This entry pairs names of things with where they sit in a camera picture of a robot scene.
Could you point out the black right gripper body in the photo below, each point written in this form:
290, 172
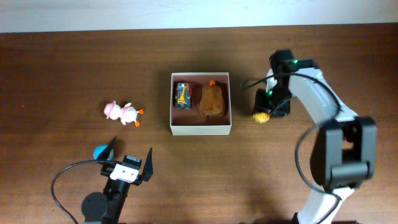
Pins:
261, 101

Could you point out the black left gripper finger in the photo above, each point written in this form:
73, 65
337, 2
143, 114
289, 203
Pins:
148, 167
112, 144

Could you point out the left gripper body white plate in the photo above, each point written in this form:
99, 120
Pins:
107, 170

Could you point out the blue ball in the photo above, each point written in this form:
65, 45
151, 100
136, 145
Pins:
103, 152

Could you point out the yellow round toy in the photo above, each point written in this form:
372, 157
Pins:
261, 117

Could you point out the pink white duck toy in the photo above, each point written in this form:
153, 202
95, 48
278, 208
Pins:
126, 114

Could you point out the brown plush toy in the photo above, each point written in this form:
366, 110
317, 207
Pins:
212, 102

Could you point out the grey orange toy car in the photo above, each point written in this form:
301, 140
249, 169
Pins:
183, 93

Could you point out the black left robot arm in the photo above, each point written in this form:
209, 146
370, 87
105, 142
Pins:
106, 206

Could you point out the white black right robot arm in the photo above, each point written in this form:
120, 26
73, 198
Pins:
333, 157

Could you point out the beige box maroon interior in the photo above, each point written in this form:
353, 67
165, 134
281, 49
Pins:
188, 122

